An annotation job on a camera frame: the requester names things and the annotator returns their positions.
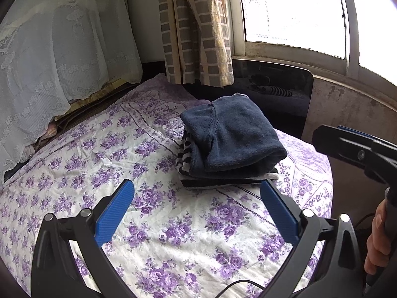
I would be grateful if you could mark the striped folded garment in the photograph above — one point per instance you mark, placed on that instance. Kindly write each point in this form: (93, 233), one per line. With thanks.
(186, 164)

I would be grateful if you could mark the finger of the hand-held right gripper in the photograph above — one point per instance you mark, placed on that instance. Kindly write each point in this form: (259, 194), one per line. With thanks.
(353, 130)
(338, 144)

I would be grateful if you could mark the black glossy bed board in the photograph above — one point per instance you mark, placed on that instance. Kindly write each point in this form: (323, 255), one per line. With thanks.
(279, 105)

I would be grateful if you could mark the white lace cover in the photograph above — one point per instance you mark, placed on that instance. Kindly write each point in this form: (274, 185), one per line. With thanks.
(55, 68)

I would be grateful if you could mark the navy knit cardigan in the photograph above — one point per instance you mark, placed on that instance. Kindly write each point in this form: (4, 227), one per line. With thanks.
(235, 130)

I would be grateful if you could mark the purple floral bed sheet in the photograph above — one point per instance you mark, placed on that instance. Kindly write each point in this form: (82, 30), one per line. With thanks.
(93, 161)

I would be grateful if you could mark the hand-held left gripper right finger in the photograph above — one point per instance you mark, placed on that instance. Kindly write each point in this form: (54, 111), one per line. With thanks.
(280, 212)

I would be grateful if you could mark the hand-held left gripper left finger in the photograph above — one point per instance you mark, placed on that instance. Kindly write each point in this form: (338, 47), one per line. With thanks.
(116, 211)

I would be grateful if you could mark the large bright window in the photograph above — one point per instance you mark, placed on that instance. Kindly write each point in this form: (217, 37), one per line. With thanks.
(294, 12)

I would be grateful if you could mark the checked beige curtain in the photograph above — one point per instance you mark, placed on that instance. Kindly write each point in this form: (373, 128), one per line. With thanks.
(198, 28)

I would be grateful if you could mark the person's right hand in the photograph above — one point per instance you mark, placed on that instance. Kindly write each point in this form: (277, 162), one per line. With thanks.
(377, 239)

